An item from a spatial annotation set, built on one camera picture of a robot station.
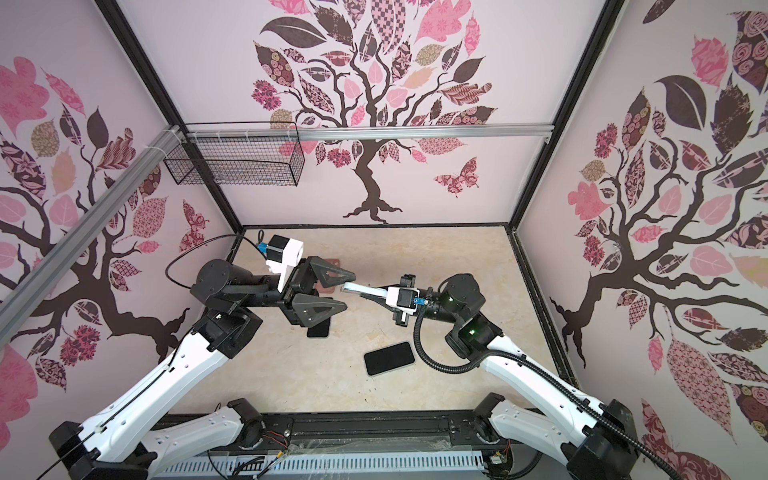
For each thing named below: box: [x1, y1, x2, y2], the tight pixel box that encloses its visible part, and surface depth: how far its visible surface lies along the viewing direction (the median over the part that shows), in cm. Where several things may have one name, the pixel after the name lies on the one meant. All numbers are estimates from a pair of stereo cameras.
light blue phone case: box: [341, 282, 388, 297], surface depth 47 cm
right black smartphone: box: [364, 342, 415, 375], surface depth 87 cm
